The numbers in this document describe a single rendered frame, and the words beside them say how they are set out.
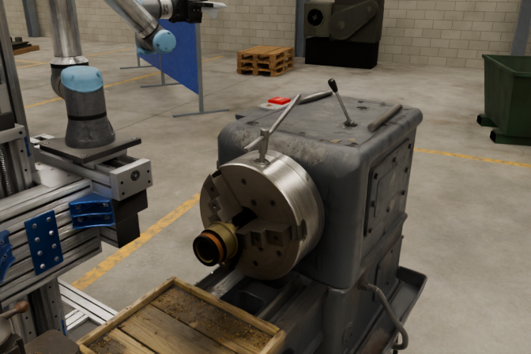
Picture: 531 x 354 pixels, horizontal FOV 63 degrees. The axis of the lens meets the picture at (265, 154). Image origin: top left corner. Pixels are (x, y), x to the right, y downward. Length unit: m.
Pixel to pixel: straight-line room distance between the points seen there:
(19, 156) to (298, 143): 0.81
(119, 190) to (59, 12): 0.58
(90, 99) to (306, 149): 0.68
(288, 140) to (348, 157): 0.18
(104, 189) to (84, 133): 0.18
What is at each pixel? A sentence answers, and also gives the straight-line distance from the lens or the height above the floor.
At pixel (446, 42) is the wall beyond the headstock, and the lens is 10.84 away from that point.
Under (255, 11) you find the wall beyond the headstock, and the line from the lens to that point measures 11.98.
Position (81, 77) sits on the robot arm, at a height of 1.38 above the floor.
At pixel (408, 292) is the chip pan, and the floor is 0.54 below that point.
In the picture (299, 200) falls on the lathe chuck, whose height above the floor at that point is 1.17.
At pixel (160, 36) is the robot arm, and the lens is 1.48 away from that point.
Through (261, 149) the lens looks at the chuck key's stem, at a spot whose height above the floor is 1.27.
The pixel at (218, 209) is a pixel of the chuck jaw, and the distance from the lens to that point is 1.05.
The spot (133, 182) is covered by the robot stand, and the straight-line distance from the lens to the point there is 1.40.
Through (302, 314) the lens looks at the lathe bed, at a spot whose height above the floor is 0.86.
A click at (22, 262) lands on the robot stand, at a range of 1.42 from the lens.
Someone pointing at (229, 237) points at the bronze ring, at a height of 1.11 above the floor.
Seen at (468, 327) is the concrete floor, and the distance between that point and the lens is 2.63.
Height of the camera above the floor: 1.63
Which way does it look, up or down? 21 degrees down
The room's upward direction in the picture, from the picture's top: 1 degrees clockwise
